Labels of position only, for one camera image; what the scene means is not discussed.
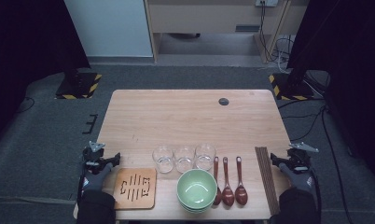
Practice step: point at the bundle of brown chopsticks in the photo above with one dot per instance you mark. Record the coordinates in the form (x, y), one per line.
(266, 177)

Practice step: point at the wooden coaster with cutout pattern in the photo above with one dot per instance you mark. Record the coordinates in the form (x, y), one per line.
(126, 177)

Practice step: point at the brown wooden spoon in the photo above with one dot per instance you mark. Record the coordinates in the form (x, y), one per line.
(228, 194)
(241, 194)
(215, 168)

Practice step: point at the black curtain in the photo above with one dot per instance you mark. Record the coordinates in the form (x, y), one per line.
(27, 46)
(347, 46)

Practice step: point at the white cabinet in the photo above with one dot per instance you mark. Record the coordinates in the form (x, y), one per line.
(109, 28)

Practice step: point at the grey wall socket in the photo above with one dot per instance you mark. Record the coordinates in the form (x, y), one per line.
(266, 2)

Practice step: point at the person's right hand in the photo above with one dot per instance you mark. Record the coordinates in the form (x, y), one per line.
(300, 182)

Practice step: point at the clear drinking glass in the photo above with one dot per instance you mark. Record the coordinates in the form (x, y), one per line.
(184, 163)
(163, 161)
(205, 160)

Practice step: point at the person's left hand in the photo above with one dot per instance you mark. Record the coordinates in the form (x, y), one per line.
(97, 182)

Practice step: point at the black stand base striped edge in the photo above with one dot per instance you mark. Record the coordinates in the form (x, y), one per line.
(78, 85)
(293, 88)

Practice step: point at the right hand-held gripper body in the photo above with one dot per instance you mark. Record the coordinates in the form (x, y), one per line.
(299, 160)

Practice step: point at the beige wooden desk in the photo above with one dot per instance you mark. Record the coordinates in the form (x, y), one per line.
(201, 18)

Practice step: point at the grey tape piece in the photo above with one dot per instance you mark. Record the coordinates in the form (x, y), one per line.
(73, 196)

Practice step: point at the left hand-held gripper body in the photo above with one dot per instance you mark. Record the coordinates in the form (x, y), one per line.
(94, 155)

